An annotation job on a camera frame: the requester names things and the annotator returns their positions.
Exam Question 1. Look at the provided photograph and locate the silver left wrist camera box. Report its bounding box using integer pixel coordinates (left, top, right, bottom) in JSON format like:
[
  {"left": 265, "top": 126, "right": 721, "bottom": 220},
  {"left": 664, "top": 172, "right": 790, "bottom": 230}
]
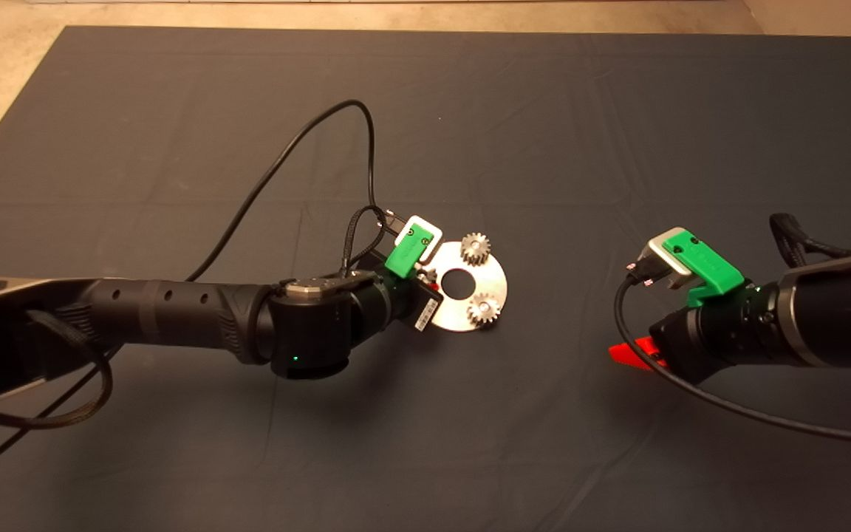
[{"left": 403, "top": 216, "right": 444, "bottom": 263}]

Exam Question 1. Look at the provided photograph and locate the dark grey table cloth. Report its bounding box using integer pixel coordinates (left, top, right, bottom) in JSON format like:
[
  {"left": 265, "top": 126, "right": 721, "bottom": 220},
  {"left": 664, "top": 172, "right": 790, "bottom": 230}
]
[{"left": 0, "top": 26, "right": 851, "bottom": 532}]

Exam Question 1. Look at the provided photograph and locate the round metal carrier plate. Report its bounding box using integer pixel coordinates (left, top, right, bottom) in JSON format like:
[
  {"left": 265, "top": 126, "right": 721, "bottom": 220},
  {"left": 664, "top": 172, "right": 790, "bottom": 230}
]
[{"left": 425, "top": 240, "right": 507, "bottom": 332}]

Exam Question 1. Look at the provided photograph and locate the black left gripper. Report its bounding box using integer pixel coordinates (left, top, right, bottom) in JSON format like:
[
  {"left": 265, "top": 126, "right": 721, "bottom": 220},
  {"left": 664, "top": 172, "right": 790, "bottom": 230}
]
[{"left": 377, "top": 251, "right": 442, "bottom": 333}]

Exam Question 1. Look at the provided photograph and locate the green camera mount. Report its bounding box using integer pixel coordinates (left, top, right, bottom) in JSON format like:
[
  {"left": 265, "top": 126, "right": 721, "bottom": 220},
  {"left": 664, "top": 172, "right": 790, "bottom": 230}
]
[
  {"left": 385, "top": 225, "right": 437, "bottom": 280},
  {"left": 666, "top": 229, "right": 745, "bottom": 307}
]

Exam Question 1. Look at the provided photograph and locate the green left camera mount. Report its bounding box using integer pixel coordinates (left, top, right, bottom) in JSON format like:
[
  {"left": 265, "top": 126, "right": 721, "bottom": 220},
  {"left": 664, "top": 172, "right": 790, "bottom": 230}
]
[{"left": 385, "top": 225, "right": 437, "bottom": 280}]

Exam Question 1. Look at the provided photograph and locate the smooth black right arm cable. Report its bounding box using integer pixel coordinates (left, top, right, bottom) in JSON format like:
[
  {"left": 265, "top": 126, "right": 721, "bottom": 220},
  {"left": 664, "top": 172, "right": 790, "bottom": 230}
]
[{"left": 615, "top": 273, "right": 851, "bottom": 446}]

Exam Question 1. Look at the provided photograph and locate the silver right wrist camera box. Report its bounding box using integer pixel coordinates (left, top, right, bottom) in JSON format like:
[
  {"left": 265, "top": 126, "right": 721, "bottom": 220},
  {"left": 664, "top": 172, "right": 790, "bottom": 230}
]
[{"left": 636, "top": 228, "right": 696, "bottom": 289}]

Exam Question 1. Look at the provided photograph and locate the green right camera mount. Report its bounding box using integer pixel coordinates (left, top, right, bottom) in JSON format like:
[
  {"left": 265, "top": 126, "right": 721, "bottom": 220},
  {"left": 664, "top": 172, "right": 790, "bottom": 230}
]
[{"left": 666, "top": 229, "right": 745, "bottom": 307}]

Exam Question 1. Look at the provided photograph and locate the smooth black arm cable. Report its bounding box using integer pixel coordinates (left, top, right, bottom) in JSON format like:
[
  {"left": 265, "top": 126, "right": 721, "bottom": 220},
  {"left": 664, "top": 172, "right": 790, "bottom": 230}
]
[
  {"left": 0, "top": 100, "right": 406, "bottom": 488},
  {"left": 615, "top": 273, "right": 851, "bottom": 446}
]

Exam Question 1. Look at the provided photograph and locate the dark steel planetary gear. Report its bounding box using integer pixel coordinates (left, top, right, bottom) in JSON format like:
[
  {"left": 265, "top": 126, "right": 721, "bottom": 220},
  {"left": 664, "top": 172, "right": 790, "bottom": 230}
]
[
  {"left": 460, "top": 232, "right": 491, "bottom": 267},
  {"left": 466, "top": 293, "right": 502, "bottom": 327}
]

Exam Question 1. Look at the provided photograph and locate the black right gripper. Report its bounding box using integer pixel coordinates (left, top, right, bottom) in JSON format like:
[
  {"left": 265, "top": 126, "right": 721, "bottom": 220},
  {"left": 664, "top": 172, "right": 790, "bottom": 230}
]
[{"left": 609, "top": 303, "right": 714, "bottom": 385}]

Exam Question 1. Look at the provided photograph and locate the smooth black left arm cable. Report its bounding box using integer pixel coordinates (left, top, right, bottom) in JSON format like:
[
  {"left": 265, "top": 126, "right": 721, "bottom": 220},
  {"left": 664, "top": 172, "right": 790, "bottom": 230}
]
[{"left": 0, "top": 100, "right": 406, "bottom": 488}]

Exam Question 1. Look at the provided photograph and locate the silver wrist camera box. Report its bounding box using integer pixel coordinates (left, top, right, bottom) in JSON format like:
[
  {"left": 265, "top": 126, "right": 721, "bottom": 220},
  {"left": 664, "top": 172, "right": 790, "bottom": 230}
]
[
  {"left": 403, "top": 216, "right": 444, "bottom": 263},
  {"left": 636, "top": 228, "right": 696, "bottom": 289}
]

